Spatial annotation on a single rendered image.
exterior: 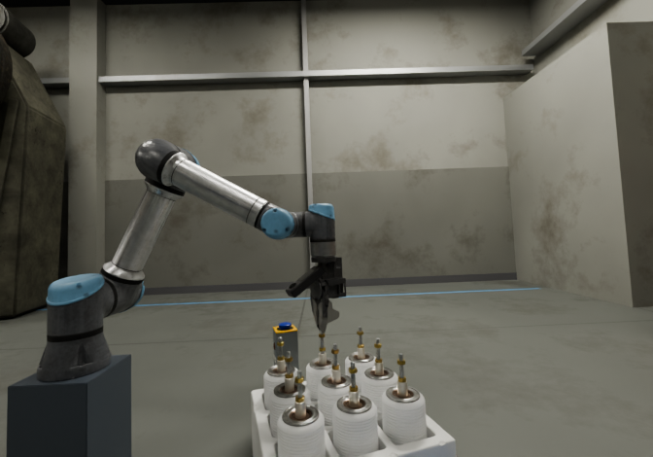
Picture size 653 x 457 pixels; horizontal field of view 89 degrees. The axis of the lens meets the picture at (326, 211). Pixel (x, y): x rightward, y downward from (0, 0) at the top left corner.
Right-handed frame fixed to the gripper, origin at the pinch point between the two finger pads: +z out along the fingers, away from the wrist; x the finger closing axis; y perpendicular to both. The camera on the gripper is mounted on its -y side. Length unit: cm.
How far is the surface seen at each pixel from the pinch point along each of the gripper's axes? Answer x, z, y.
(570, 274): 80, 20, 286
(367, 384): -14.8, 11.3, 5.7
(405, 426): -29.0, 14.4, 5.5
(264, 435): -11.8, 17.1, -20.0
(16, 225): 278, -44, -146
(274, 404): -11.3, 11.4, -17.4
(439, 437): -31.7, 17.2, 12.2
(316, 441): -25.8, 13.2, -13.8
